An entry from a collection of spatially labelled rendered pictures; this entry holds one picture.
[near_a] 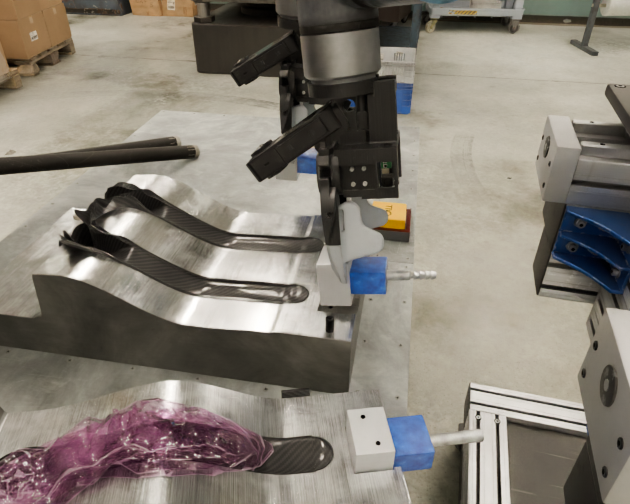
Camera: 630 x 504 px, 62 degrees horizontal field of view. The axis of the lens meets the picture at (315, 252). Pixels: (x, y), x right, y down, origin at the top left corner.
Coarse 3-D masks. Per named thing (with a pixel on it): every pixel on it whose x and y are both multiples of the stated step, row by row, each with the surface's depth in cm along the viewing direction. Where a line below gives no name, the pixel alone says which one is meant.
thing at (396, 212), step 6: (372, 204) 93; (378, 204) 92; (384, 204) 92; (390, 204) 92; (396, 204) 92; (402, 204) 92; (390, 210) 91; (396, 210) 91; (402, 210) 91; (390, 216) 89; (396, 216) 89; (402, 216) 89; (390, 222) 89; (396, 222) 88; (402, 222) 88; (396, 228) 89; (402, 228) 89
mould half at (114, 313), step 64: (192, 192) 79; (64, 256) 62; (192, 256) 70; (256, 256) 71; (0, 320) 66; (64, 320) 64; (128, 320) 61; (192, 320) 61; (256, 320) 60; (320, 320) 60; (320, 384) 62
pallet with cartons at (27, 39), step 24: (0, 0) 407; (24, 0) 423; (48, 0) 458; (0, 24) 418; (24, 24) 425; (48, 24) 458; (24, 48) 427; (48, 48) 461; (72, 48) 499; (24, 72) 439
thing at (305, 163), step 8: (304, 152) 85; (312, 152) 85; (296, 160) 83; (304, 160) 83; (312, 160) 83; (288, 168) 84; (296, 168) 84; (304, 168) 84; (312, 168) 84; (280, 176) 85; (288, 176) 85; (296, 176) 85
